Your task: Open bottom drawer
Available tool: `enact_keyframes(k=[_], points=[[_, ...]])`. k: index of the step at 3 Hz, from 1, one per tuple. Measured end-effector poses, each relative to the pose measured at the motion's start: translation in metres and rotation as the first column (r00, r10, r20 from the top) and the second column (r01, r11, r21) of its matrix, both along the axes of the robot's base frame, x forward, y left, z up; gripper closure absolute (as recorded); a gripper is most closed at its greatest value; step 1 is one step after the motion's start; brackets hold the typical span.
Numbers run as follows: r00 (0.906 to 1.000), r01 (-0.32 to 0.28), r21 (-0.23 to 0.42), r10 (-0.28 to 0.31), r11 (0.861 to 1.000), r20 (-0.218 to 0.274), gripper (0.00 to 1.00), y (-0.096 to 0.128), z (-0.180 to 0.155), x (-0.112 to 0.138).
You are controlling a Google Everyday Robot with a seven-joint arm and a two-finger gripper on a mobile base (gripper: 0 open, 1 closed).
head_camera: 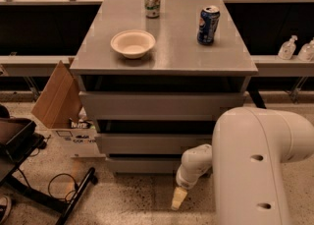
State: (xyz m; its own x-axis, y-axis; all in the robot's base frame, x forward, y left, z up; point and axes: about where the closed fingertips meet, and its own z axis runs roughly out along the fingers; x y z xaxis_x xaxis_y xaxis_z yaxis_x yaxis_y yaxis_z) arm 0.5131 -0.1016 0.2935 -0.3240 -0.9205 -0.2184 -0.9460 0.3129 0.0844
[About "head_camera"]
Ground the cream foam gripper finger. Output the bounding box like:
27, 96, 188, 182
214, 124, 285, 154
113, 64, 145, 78
171, 187, 187, 210

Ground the grey bottom drawer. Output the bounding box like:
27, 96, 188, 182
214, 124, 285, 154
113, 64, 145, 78
106, 157, 181, 174

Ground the grey drawer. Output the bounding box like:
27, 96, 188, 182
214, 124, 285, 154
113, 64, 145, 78
95, 134, 212, 155
79, 91, 245, 121
106, 157, 181, 174

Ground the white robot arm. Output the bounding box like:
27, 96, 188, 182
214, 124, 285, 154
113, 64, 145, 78
172, 107, 314, 225

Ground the grey middle drawer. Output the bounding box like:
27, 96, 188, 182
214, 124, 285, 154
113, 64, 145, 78
95, 134, 212, 155

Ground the grey top drawer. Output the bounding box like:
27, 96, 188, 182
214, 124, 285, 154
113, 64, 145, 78
79, 91, 245, 121

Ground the grey drawer cabinet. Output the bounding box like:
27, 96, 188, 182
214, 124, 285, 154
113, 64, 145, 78
71, 0, 257, 160

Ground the white printed cardboard box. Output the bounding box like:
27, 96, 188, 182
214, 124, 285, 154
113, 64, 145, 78
50, 110, 106, 159

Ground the brown cardboard flap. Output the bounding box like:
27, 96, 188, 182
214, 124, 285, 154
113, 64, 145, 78
31, 61, 82, 129

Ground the white paper bowl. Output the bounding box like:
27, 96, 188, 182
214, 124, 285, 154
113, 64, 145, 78
111, 29, 156, 59

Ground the black cart stand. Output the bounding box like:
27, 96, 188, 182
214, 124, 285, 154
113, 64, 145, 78
0, 104, 98, 225

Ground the shoe tip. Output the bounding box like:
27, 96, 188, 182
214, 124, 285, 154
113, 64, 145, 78
0, 196, 12, 225

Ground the blue pepsi can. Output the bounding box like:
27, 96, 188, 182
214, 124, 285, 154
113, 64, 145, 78
197, 5, 220, 45

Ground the clear sanitizer bottle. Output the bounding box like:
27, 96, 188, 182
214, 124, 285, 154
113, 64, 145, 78
297, 38, 314, 62
278, 35, 297, 60

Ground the green white soda can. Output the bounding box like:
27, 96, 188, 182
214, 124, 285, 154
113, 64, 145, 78
144, 0, 161, 18

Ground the black floor cable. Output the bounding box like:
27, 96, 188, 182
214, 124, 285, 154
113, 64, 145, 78
16, 168, 81, 203

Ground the grey metal rail shelf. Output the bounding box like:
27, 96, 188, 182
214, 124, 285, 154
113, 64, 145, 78
0, 55, 314, 77

